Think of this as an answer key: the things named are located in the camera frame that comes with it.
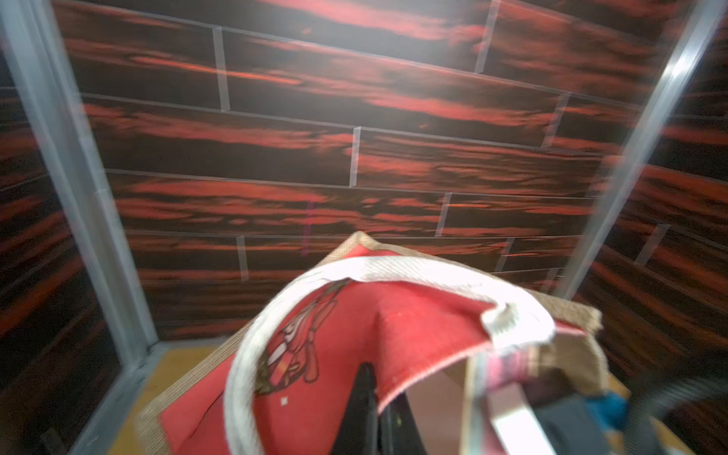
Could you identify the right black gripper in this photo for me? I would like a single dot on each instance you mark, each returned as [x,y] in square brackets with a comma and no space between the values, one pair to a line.
[564,416]

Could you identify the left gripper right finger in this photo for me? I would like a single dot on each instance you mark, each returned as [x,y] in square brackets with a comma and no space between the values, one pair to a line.
[398,434]

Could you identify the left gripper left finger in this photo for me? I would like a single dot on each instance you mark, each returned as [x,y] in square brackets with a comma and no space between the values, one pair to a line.
[358,429]

